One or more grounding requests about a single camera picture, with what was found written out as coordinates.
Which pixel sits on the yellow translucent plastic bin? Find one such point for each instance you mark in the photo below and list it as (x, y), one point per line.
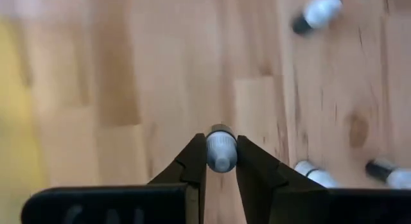
(13, 105)

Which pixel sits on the small black food coloring bottle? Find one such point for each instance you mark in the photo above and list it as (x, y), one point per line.
(380, 169)
(221, 150)

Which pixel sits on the small white bottle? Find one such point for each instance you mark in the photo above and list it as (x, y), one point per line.
(318, 174)

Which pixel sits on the small teal food coloring bottle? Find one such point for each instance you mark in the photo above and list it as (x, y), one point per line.
(322, 10)

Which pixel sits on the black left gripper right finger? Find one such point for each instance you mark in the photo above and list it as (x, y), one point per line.
(337, 208)

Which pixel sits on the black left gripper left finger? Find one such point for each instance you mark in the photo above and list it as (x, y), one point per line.
(112, 208)

